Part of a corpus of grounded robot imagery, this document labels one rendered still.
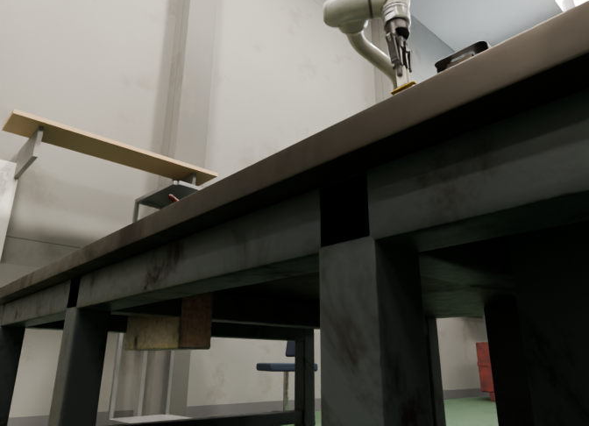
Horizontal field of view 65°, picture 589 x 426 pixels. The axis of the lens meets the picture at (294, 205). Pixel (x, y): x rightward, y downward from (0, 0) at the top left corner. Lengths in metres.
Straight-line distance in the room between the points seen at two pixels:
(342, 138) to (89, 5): 4.41
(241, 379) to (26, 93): 2.99
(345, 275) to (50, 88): 3.91
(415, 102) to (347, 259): 0.17
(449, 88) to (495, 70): 0.04
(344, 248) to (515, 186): 0.18
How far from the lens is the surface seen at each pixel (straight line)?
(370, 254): 0.46
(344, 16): 1.67
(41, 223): 3.87
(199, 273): 0.70
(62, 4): 4.69
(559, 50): 0.38
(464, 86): 0.40
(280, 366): 3.86
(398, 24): 1.59
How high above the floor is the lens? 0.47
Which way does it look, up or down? 19 degrees up
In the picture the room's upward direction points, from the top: straight up
